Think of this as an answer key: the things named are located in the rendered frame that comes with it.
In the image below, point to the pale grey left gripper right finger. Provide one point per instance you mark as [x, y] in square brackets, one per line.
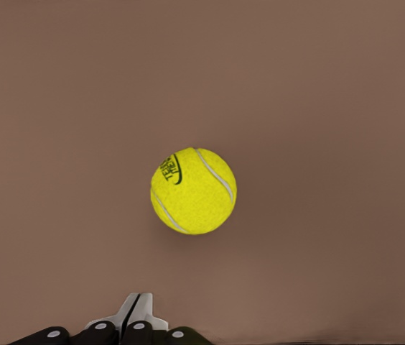
[145, 312]

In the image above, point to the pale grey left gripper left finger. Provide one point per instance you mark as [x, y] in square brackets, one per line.
[127, 312]

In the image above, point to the yellow tennis ball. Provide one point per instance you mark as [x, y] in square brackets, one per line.
[193, 192]

